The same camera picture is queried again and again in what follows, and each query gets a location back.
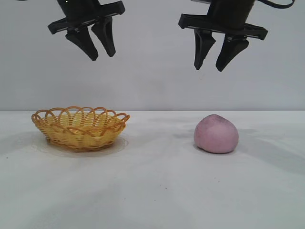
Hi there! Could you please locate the pink peach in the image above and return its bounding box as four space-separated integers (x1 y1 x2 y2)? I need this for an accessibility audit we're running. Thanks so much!
194 114 239 154

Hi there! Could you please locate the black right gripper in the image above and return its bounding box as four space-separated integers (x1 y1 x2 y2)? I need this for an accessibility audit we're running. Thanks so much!
178 0 269 72

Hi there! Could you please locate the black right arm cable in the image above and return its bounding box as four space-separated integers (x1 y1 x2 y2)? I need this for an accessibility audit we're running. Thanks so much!
258 0 295 10

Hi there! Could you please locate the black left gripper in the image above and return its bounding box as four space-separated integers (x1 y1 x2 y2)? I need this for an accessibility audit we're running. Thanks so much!
47 0 126 62

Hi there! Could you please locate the yellow woven plastic basket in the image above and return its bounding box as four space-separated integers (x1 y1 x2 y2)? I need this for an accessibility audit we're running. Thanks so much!
31 106 131 152

